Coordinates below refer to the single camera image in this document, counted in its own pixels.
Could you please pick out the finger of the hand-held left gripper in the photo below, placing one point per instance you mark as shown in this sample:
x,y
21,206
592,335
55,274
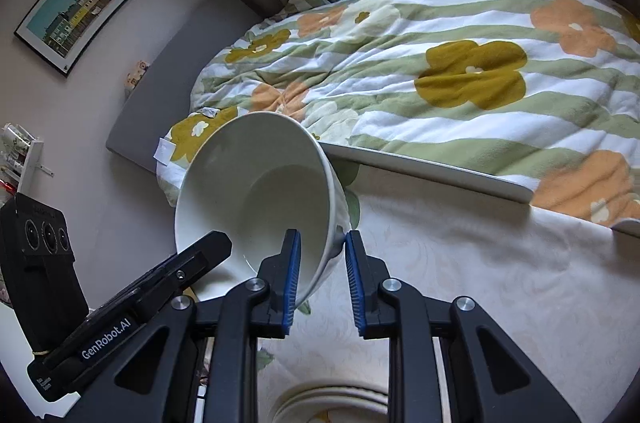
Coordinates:
x,y
185,268

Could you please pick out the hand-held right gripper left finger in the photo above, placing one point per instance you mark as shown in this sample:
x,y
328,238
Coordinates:
x,y
292,283

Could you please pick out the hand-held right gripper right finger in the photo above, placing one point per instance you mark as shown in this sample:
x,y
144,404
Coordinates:
x,y
352,283

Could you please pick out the cream white bowl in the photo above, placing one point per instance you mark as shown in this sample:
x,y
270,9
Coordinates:
x,y
250,183

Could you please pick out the yellow floral plate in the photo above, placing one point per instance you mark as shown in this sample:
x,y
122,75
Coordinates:
x,y
320,398

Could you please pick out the white patterned tablecloth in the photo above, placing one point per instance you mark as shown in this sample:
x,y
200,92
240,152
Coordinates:
x,y
475,278

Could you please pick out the white flat board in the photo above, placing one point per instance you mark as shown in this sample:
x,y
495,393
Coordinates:
x,y
425,165

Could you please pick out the grey padded panel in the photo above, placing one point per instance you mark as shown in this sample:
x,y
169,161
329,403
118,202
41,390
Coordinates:
x,y
165,93

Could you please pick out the floral striped blanket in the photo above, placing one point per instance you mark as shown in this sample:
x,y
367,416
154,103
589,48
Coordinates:
x,y
450,128

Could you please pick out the white wall shelf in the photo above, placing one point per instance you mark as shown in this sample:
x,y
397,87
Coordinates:
x,y
22,158

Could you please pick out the small wall figurine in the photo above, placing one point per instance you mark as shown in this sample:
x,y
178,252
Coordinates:
x,y
136,74

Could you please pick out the framed wall poster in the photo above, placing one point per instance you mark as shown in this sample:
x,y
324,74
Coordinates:
x,y
85,3

